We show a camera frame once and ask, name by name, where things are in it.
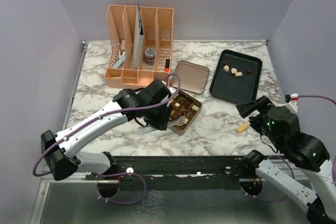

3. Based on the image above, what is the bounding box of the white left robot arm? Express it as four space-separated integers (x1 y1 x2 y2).
41 80 176 181

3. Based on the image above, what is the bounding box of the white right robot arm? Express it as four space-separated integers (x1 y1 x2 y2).
236 93 335 223

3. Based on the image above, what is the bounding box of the gold chocolate tin box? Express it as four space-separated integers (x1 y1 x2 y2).
168 91 202 136

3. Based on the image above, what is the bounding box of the cream square chocolate piece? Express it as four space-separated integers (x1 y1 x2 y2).
235 72 243 77

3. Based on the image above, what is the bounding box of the tan stick on table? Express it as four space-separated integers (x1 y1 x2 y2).
237 122 250 133

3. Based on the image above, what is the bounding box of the black plastic tray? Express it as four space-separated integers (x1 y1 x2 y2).
209 49 263 104

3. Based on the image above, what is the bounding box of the rose gold tin lid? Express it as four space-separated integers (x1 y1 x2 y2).
174 61 209 94

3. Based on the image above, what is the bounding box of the black orange marker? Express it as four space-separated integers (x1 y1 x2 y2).
164 58 170 72

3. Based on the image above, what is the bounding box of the peach plastic desk organizer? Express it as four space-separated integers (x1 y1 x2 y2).
105 5 174 89

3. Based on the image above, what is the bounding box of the small round patterned jar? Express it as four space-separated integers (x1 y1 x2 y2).
144 47 156 65

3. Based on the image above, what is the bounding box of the pink stapler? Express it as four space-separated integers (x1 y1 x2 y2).
119 40 126 58

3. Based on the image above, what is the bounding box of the white upright booklet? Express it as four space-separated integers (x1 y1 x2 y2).
132 3 144 69

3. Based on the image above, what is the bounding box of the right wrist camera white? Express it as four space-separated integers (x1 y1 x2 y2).
284 93 299 113

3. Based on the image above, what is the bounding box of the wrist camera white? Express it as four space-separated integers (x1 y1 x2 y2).
284 93 299 113
162 81 176 95

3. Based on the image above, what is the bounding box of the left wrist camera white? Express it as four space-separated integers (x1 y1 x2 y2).
162 81 176 95

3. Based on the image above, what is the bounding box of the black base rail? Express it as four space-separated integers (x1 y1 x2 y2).
83 155 266 192

